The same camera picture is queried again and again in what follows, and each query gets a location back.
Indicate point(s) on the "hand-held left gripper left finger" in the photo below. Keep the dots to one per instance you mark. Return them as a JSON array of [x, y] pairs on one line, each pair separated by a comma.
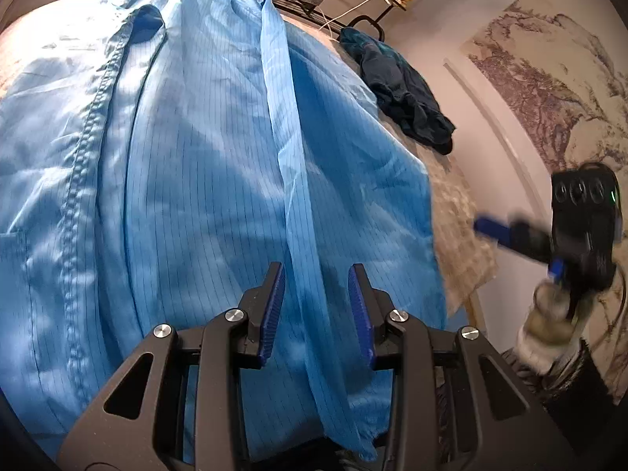
[[274, 314]]

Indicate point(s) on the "black tube frame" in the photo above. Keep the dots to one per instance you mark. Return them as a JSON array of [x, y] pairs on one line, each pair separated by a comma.
[[365, 17]]

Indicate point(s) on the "landscape wall poster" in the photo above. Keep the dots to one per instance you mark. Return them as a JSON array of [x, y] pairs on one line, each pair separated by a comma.
[[554, 83]]

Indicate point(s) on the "light blue striped jacket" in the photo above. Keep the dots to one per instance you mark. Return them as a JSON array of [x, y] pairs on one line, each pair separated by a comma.
[[196, 157]]

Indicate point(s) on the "black metal clothes rack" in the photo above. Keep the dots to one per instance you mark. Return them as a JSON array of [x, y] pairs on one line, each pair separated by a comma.
[[294, 7]]

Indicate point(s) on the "person's right hand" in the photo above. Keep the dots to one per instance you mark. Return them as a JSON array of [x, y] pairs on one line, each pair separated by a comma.
[[549, 328]]

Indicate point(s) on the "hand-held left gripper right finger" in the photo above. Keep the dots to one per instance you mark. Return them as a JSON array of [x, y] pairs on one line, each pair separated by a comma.
[[357, 314]]

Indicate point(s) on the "dark blue clothes pile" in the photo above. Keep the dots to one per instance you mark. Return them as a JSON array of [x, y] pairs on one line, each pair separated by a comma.
[[392, 78]]

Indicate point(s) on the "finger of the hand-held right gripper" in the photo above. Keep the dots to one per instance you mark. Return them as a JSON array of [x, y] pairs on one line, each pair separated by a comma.
[[490, 228], [556, 270]]

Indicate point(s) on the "beige plaid blanket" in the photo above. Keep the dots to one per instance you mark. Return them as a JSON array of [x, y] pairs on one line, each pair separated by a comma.
[[461, 216]]

